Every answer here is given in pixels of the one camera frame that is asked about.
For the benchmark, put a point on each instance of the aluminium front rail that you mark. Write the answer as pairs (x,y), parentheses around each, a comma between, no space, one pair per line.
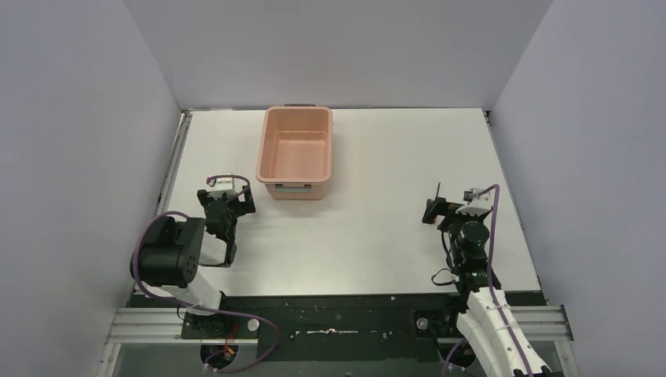
(163,326)

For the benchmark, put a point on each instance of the aluminium rail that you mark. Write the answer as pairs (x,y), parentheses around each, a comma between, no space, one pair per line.
(163,326)
(174,161)

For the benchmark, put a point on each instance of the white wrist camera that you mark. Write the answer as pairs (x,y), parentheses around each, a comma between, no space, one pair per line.
(220,186)
(478,203)

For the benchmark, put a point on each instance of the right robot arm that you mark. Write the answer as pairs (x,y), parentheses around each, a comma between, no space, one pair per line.
(483,316)

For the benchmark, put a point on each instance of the pink plastic bin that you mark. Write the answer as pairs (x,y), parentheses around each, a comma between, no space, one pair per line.
(295,152)

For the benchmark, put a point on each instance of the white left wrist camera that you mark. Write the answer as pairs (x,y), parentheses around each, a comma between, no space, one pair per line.
(220,186)

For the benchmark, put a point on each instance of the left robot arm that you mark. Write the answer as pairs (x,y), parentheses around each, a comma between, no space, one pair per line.
(171,253)

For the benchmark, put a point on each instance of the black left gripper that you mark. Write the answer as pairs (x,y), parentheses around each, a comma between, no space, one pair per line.
(224,203)

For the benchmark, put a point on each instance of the aluminium left side rail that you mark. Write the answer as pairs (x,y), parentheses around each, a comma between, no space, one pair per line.
(174,161)

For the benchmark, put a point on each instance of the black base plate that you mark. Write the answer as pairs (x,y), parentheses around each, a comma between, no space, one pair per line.
(425,329)

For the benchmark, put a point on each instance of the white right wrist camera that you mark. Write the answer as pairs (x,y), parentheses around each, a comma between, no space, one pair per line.
(478,203)

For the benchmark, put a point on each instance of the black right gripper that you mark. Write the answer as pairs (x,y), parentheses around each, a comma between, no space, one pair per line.
(440,206)

